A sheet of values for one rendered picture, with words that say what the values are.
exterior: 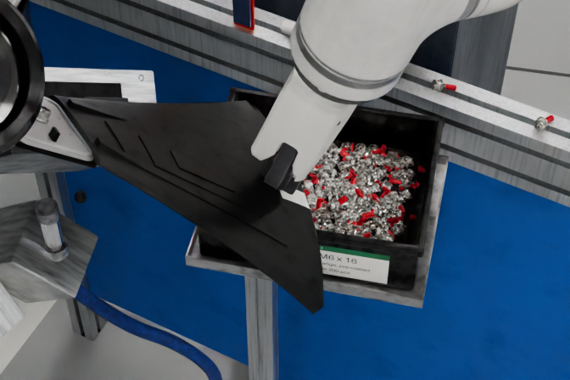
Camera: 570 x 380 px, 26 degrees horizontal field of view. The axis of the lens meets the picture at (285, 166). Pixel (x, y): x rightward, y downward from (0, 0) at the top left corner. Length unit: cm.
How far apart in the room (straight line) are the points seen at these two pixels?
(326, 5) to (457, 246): 69
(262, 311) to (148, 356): 74
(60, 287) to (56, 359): 105
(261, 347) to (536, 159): 40
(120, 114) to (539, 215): 55
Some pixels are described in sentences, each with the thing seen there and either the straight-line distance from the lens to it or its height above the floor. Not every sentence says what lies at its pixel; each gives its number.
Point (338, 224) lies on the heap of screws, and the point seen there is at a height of 85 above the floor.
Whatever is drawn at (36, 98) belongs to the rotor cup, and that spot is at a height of 119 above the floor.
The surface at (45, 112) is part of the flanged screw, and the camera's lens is 90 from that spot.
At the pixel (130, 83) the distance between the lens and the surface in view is 107.
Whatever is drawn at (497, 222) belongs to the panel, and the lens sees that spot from 140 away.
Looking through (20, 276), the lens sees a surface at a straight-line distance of 107.
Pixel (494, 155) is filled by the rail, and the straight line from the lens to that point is 129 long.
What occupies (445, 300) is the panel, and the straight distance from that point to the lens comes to 155.
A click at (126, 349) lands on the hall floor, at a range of 211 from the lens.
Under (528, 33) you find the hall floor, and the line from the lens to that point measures 262.
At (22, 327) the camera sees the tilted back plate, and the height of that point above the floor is 84.
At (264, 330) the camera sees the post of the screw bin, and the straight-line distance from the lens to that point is 141.
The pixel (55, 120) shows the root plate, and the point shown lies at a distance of 93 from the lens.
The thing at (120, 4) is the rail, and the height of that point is 83.
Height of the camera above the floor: 179
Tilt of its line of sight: 50 degrees down
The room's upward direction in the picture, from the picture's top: straight up
